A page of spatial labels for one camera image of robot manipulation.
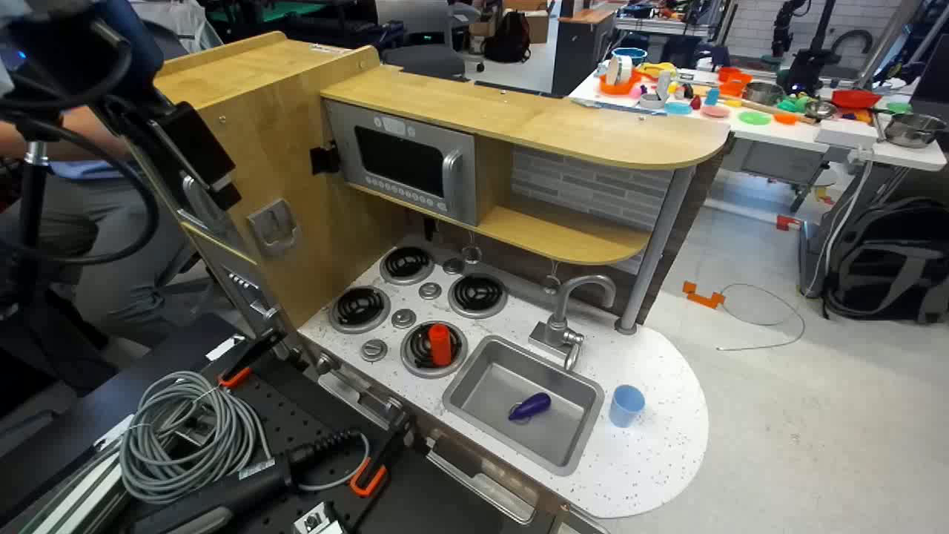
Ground purple toy eggplant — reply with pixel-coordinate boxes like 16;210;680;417
504;388;554;425

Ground grey toy sink basin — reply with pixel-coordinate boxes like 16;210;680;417
440;333;608;477

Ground white speckled sink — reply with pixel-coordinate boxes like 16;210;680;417
152;26;735;524

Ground black coil stove burner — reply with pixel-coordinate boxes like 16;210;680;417
379;244;440;287
446;269;514;319
330;284;394;334
397;316;473;379

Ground orange toy bottle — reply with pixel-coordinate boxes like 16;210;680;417
425;319;456;370

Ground grey toy faucet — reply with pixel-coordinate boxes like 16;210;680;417
529;273;620;373

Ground grey toy microwave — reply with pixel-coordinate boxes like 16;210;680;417
323;101;483;227

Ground grey tile backsplash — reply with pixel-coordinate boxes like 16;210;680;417
510;144;676;233

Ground black microwave hinge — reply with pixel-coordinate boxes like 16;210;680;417
308;144;344;178

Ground light blue plastic cup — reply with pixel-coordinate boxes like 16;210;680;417
606;382;649;429

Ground grey side panel box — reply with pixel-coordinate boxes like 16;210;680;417
246;198;304;259

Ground black office chair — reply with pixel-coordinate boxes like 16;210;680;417
379;39;488;84

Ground small black backpack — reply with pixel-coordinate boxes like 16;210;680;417
483;6;534;66

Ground dark storage cabinet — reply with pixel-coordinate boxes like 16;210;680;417
550;6;620;97

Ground orange plastic bowl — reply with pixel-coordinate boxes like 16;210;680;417
714;66;754;97

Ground seated person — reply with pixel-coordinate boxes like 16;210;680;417
0;101;204;334

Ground large black backpack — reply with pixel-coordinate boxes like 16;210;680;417
818;193;949;327

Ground red plastic bowl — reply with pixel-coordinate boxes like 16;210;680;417
829;87;883;112

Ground white work table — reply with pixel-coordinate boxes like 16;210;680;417
568;55;949;299

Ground black tripod pole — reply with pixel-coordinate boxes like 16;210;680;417
19;137;53;309

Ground grey kitchen support post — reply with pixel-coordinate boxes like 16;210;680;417
618;159;701;334

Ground orange bracket on floor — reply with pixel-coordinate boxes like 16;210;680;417
680;278;728;310

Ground black clamp orange handle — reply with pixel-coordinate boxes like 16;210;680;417
212;328;292;394
344;410;418;502

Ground thin grey floor cable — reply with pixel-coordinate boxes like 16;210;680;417
711;278;811;355

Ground thick black hanging cable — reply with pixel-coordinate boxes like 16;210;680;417
0;109;163;266

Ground coiled grey cable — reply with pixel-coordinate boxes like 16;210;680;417
117;367;277;506

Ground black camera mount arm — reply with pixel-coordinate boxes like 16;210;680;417
0;0;172;130

